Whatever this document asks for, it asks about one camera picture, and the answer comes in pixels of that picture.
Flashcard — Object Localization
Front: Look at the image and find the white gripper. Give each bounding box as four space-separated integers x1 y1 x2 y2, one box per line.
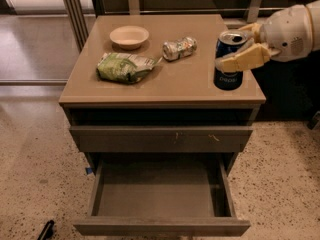
215 3 314 73

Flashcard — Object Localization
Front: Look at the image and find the blue Pepsi can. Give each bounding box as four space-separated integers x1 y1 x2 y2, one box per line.
213 30 249 91

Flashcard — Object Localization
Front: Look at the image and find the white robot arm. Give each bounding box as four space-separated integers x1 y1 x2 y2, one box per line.
215 1 320 73

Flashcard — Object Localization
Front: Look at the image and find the crushed silver can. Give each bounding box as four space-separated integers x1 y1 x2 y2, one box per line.
162 36 197 62

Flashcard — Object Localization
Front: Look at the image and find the grey drawer cabinet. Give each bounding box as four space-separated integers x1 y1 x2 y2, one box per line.
59 15 265 169

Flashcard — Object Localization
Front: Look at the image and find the grey top drawer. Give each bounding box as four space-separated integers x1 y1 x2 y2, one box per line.
70 126 253 153

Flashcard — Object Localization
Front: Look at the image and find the grey open middle drawer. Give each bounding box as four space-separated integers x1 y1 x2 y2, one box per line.
74 155 250 237

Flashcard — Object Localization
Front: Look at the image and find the beige paper bowl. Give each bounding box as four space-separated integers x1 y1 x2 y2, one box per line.
109 26 149 50

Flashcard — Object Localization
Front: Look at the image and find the green chip bag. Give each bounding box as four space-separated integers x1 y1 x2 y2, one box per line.
96 52 162 84

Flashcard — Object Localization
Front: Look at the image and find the blue tape piece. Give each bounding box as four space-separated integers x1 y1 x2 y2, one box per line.
85 167 93 175

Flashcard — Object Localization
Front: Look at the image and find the black object on floor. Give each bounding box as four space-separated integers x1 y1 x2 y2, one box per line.
37 220 55 240

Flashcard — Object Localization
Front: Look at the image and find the metal railing frame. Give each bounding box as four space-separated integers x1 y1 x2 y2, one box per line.
59 0 320 52

